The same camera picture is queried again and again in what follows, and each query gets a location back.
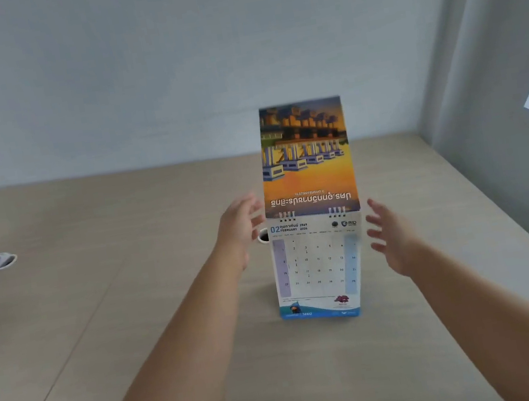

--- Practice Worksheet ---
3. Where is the person's left hand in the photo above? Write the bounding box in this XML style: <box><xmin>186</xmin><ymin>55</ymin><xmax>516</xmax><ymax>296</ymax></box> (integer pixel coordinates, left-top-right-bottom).
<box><xmin>208</xmin><ymin>190</ymin><xmax>274</xmax><ymax>275</ymax></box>

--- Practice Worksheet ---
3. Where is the person's right hand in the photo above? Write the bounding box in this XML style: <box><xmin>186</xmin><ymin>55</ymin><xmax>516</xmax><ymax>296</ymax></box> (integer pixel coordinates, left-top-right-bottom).
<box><xmin>361</xmin><ymin>191</ymin><xmax>430</xmax><ymax>284</ymax></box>

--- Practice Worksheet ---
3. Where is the person's right forearm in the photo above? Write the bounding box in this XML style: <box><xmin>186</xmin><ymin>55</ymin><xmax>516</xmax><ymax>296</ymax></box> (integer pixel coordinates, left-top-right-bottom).
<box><xmin>403</xmin><ymin>227</ymin><xmax>529</xmax><ymax>401</ymax></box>

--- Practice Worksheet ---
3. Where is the person's left forearm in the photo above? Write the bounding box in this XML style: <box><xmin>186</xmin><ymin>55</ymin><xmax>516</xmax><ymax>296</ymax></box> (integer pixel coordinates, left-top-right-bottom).
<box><xmin>57</xmin><ymin>245</ymin><xmax>268</xmax><ymax>401</ymax></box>

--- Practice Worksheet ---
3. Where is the spiral-bound desk calendar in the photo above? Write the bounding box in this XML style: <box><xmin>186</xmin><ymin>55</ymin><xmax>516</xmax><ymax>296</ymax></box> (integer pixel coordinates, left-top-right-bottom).
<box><xmin>247</xmin><ymin>94</ymin><xmax>379</xmax><ymax>329</ymax></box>

